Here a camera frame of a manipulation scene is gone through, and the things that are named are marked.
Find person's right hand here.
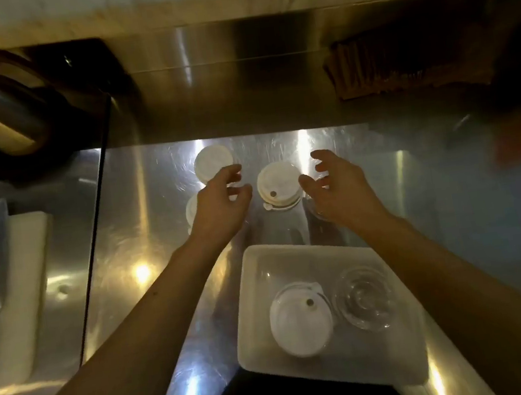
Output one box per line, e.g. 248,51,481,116
295,142,396,243

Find person's left hand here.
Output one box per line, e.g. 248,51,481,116
181,162,260,256

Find person's left forearm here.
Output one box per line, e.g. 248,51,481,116
0,235,263,395

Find person's right forearm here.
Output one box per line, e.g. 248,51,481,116
360,198,521,395

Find clear empty glass cup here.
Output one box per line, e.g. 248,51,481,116
302,172,340,225
328,261,402,338

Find glass cup with white lid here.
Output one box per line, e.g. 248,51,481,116
254,158,308,215
191,143,238,188
182,193,204,236
265,277,340,362

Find white rectangular tray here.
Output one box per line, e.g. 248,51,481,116
224,225,434,395

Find white cutting board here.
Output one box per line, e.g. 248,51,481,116
0,209,71,390

